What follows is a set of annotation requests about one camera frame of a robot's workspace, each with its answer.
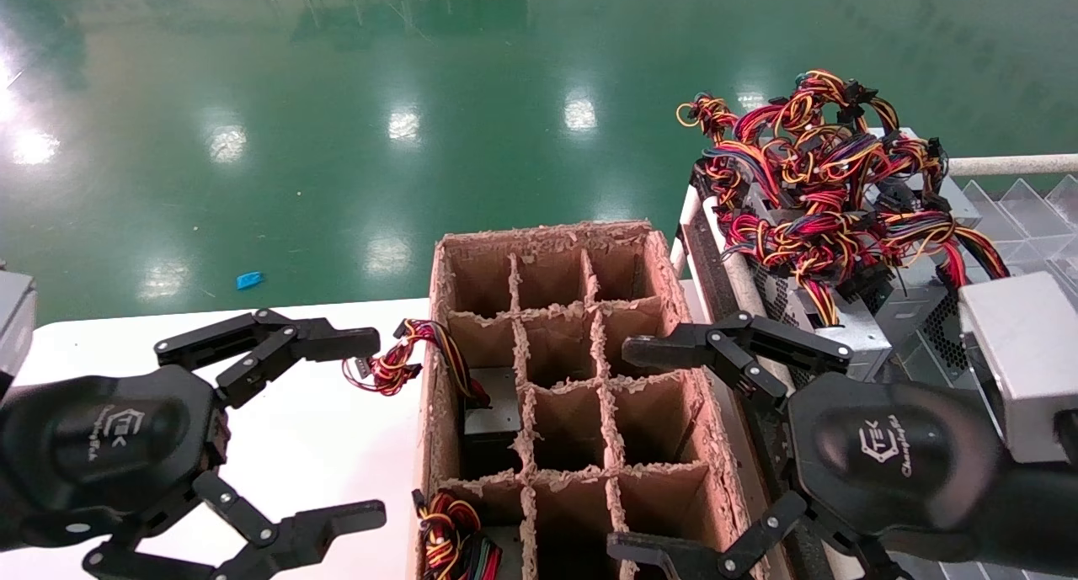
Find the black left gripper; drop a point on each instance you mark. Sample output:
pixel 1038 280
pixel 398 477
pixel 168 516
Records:
pixel 109 445

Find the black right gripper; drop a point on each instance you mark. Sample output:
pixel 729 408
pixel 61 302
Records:
pixel 893 462

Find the brown cardboard divider box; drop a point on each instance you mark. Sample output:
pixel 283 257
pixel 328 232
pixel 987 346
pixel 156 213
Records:
pixel 552 344

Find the blue scrap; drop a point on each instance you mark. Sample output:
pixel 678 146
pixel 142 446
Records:
pixel 250 279

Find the grey rack tube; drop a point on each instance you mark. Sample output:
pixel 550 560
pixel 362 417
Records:
pixel 749 298

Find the silver power supply mesh side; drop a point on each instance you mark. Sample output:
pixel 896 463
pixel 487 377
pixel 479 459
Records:
pixel 851 336

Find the white rack pipe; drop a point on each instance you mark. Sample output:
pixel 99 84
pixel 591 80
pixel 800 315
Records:
pixel 686 226

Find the grey power supply round vent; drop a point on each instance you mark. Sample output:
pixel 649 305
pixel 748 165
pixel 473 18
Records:
pixel 918 298

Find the clear plastic divider tray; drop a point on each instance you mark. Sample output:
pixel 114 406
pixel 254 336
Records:
pixel 1027 218

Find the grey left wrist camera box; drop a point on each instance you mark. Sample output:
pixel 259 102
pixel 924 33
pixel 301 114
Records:
pixel 15 327

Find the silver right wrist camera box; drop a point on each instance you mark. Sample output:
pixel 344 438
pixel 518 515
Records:
pixel 1027 361

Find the white horizontal rail pipe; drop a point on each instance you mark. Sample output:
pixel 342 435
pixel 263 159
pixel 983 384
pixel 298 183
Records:
pixel 1011 165

